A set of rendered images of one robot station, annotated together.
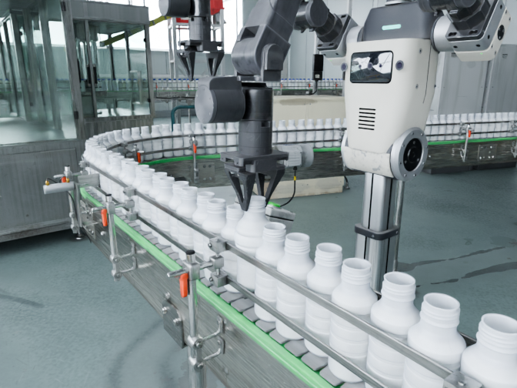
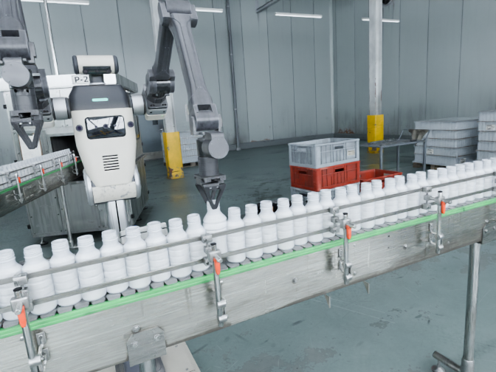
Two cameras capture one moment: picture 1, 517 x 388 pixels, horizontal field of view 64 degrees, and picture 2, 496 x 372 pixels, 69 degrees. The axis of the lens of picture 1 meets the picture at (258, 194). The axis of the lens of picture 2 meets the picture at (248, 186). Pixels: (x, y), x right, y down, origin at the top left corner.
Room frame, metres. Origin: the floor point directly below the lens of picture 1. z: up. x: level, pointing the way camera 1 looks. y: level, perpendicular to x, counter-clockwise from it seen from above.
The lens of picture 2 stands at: (0.37, 0.99, 1.45)
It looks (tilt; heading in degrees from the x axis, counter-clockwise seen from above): 12 degrees down; 282
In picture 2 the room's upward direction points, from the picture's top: 4 degrees counter-clockwise
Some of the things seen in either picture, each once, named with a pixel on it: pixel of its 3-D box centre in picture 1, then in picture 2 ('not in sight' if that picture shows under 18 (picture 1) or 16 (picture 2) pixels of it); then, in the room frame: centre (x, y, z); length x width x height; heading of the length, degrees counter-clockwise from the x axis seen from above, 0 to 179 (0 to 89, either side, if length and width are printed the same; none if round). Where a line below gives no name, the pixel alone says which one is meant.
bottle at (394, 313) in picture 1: (393, 337); (297, 219); (0.45, -0.17, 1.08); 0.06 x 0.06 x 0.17
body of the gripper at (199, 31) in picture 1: (199, 33); (24, 103); (1.12, 0.15, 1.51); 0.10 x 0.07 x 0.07; 127
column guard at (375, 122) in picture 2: not in sight; (375, 133); (-1.27, -10.18, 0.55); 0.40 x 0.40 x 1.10; 37
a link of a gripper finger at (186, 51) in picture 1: (195, 62); (29, 131); (1.11, 0.16, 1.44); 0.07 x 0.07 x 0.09; 37
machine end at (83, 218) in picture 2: not in sight; (89, 155); (3.51, -3.50, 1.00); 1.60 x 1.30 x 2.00; 109
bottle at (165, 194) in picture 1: (168, 211); (89, 267); (0.96, 0.22, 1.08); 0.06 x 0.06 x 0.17
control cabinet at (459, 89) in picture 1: (448, 108); not in sight; (6.38, -2.90, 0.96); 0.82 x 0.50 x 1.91; 109
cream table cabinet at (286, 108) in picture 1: (295, 144); not in sight; (5.13, -0.47, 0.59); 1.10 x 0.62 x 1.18; 109
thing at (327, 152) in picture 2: not in sight; (323, 152); (0.32, -2.69, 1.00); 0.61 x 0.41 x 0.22; 44
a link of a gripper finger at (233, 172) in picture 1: (251, 183); (211, 193); (0.68, 0.01, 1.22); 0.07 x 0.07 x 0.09; 37
